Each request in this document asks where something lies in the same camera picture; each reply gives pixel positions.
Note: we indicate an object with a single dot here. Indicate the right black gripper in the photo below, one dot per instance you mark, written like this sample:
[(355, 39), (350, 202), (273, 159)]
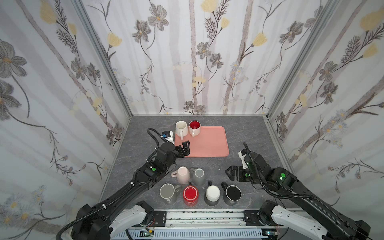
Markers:
[(236, 172)]

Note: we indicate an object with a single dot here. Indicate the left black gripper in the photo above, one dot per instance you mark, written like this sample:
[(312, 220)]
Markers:
[(185, 150)]

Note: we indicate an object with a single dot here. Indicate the cream ribbed mug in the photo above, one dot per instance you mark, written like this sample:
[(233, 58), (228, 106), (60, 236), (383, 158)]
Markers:
[(182, 129)]

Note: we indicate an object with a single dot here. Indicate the black mug white rim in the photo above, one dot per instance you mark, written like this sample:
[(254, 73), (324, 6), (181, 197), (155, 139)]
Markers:
[(232, 194)]

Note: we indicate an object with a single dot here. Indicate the white mug red inside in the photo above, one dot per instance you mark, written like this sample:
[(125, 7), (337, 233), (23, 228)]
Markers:
[(194, 128)]

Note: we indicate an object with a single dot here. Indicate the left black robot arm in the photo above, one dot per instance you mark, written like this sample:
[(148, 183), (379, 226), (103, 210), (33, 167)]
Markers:
[(96, 223)]

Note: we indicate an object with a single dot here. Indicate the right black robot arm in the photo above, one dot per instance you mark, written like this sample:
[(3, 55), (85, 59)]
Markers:
[(326, 223)]

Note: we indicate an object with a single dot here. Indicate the pink upside-down mug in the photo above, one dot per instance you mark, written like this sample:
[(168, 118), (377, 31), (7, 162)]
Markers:
[(182, 175)]

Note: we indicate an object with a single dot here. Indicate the small grey upside-down mug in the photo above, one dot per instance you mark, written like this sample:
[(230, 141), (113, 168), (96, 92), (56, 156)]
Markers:
[(198, 176)]

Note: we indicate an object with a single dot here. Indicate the grey mug white base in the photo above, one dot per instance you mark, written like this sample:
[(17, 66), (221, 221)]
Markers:
[(212, 194)]

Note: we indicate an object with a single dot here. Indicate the red upside-down mug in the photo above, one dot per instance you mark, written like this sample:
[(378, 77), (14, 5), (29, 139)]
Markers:
[(190, 195)]

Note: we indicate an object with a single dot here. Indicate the large grey upside-down mug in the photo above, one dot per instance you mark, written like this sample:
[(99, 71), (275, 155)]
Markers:
[(169, 193)]

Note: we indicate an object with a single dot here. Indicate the pink rectangular tray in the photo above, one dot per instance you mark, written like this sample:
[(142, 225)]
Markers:
[(211, 142)]

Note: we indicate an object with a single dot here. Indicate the white slotted cable duct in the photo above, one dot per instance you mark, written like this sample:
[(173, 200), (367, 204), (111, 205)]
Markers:
[(198, 234)]

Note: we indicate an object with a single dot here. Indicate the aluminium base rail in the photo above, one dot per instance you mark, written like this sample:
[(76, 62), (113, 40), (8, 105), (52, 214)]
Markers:
[(208, 219)]

